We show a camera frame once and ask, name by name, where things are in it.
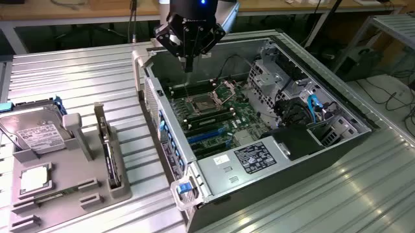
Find blue SATA wire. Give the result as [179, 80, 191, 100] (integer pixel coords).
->
[306, 94, 325, 125]

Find installed black RAM stick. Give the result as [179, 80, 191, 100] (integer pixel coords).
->
[186, 110, 235, 129]

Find metal disk bay cage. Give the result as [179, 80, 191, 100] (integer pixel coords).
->
[249, 59, 294, 117]

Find silver chipset heat sink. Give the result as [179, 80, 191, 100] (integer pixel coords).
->
[233, 131, 258, 144]

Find silver CPU chip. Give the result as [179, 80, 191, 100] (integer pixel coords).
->
[21, 167, 51, 193]

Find green motherboard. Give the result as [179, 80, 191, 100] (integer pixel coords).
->
[169, 80, 281, 158]

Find grey metal shelf frame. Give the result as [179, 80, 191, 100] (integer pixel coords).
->
[334, 14, 415, 71]

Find blue card retainer clips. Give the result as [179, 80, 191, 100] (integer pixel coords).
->
[158, 110, 189, 172]

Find CPU socket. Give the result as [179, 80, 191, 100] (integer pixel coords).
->
[193, 96, 222, 114]

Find black plastic air shroud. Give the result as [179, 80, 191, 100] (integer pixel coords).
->
[261, 123, 327, 162]

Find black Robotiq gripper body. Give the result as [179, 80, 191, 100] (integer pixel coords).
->
[167, 0, 219, 58]

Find open black PC case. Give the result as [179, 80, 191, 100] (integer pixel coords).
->
[131, 29, 382, 233]

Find metal socket cover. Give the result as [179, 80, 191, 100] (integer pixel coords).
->
[210, 81, 243, 107]

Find grey plastic parts rack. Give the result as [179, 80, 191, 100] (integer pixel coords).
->
[9, 113, 133, 233]

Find black floor cables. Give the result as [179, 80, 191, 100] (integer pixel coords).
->
[357, 70, 415, 122]

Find wooden desk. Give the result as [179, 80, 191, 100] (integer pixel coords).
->
[0, 0, 406, 21]

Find grey power supply with label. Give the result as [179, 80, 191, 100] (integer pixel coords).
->
[197, 137, 293, 196]

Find black floor device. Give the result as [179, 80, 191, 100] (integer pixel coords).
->
[337, 47, 386, 82]

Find green RAM stick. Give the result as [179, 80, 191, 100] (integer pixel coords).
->
[33, 189, 81, 203]

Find blue expansion slot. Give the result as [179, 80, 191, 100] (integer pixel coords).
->
[187, 128, 227, 144]

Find hard disk with blue caddy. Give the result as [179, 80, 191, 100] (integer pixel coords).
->
[0, 97, 75, 155]

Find black expansion slot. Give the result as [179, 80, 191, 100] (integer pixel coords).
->
[193, 140, 230, 156]

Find black looped wire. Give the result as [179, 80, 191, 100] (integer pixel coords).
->
[219, 54, 258, 81]

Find black RAM slot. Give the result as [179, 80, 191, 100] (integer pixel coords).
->
[170, 82, 215, 99]

